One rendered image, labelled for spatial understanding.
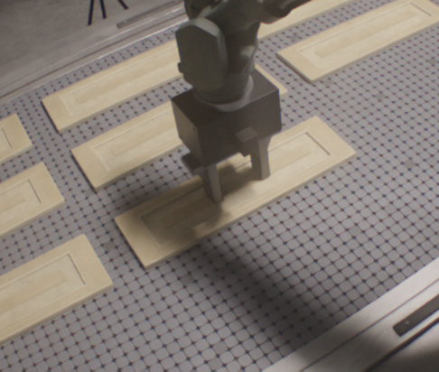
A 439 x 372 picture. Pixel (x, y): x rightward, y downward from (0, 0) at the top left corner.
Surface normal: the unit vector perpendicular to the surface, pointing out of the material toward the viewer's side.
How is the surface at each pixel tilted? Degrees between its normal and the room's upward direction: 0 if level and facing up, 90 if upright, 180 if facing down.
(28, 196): 11
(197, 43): 90
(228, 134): 90
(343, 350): 0
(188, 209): 0
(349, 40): 0
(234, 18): 90
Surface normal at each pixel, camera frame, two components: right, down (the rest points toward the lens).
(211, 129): 0.50, 0.59
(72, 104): -0.29, -0.58
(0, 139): 0.04, -0.75
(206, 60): -0.36, 0.71
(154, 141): -0.02, -0.55
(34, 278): -0.22, -0.77
